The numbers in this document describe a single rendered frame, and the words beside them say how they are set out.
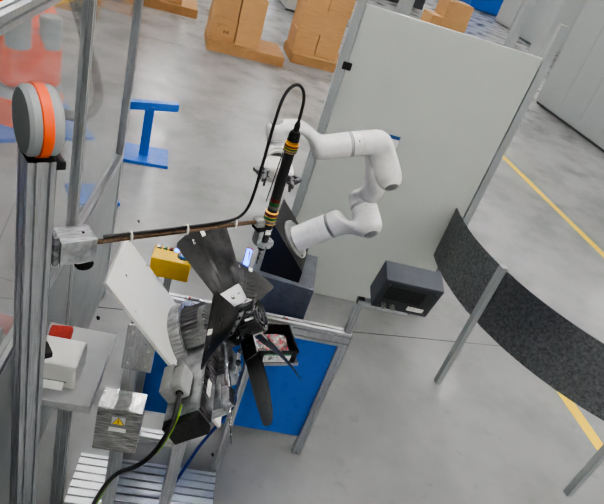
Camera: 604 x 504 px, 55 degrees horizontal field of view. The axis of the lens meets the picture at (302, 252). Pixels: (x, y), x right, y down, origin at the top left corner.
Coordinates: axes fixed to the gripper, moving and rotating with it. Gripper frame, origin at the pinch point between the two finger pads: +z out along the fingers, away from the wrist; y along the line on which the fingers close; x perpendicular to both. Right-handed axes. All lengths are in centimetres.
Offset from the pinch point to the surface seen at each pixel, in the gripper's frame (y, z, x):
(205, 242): 17.8, 2.6, -26.1
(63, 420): 54, 16, -110
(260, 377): -9, 30, -54
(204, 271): 16.0, 9.3, -33.0
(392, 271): -60, -30, -41
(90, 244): 46, 40, -10
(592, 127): -632, -838, -141
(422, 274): -74, -32, -41
